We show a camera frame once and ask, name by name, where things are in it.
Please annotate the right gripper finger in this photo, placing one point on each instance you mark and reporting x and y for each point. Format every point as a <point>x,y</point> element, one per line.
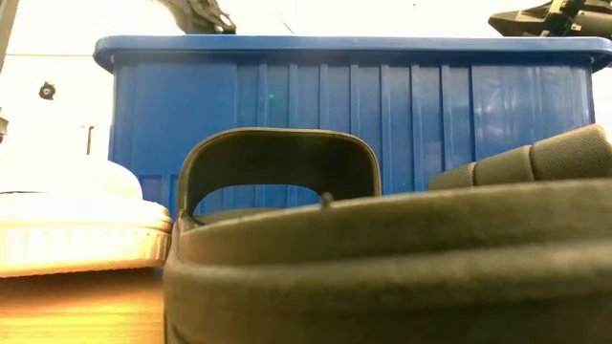
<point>523,16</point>
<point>526,32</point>

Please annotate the pink rubber slide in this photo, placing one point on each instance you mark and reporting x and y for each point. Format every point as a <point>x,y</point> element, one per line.
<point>72,239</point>

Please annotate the blue plastic bin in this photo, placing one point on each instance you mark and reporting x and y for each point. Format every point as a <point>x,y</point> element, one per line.
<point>334,95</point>

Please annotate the small round black fixture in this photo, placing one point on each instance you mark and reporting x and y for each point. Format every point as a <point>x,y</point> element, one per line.
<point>47,91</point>

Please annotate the thin black post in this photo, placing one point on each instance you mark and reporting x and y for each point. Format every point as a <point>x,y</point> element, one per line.
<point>89,141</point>

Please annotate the black aluminium frame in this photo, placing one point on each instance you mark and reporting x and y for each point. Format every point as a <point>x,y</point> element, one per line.
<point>7,28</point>

